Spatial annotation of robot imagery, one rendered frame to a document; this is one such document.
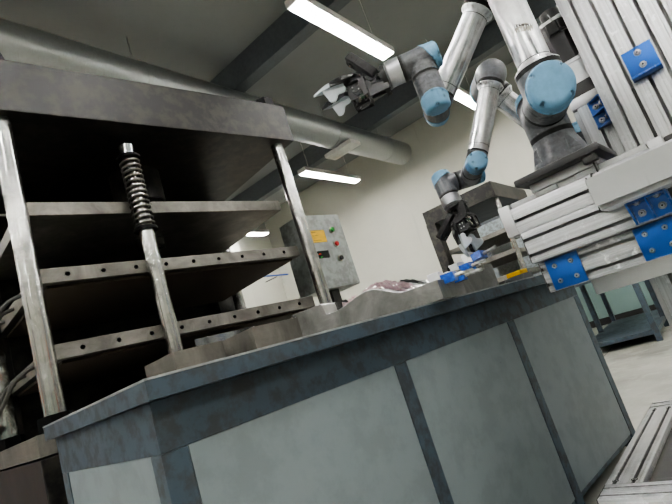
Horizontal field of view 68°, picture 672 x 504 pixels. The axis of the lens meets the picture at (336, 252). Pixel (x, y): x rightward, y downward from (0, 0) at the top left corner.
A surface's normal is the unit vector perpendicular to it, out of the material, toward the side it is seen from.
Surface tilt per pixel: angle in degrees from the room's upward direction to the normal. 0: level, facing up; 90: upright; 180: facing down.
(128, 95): 90
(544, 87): 98
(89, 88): 90
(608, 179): 90
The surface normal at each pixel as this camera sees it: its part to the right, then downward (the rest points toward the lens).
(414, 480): 0.64, -0.36
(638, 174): -0.65, 0.04
